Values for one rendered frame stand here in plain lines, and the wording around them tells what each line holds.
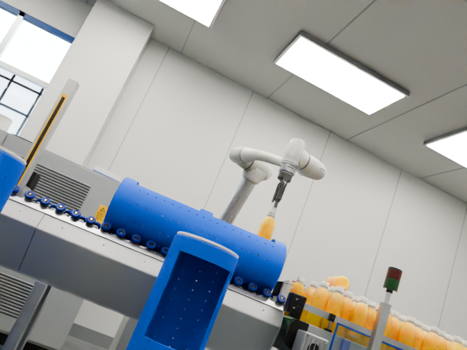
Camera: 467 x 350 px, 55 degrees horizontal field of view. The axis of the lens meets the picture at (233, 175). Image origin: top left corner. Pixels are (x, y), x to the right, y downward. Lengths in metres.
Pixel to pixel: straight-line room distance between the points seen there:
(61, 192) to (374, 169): 4.03
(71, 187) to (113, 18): 2.28
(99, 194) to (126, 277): 1.74
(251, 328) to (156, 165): 3.27
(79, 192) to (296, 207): 2.80
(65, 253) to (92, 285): 0.19
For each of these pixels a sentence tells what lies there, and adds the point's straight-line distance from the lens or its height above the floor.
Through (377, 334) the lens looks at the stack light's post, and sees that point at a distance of 2.13.
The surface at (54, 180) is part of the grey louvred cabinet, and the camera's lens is 3.83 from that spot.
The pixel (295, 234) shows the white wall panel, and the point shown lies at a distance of 5.56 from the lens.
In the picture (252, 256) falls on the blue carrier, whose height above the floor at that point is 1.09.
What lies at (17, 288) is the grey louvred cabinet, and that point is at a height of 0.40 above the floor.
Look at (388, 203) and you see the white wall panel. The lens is 6.29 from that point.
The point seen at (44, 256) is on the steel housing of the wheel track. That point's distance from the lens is 2.22.
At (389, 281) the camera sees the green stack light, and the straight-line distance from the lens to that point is 2.15.
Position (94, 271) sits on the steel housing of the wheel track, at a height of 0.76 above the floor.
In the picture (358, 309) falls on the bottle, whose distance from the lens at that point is 2.32.
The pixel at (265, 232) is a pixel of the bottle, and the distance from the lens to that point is 2.30.
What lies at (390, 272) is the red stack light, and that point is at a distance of 2.16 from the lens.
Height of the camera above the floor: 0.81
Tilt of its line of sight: 16 degrees up
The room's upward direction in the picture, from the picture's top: 22 degrees clockwise
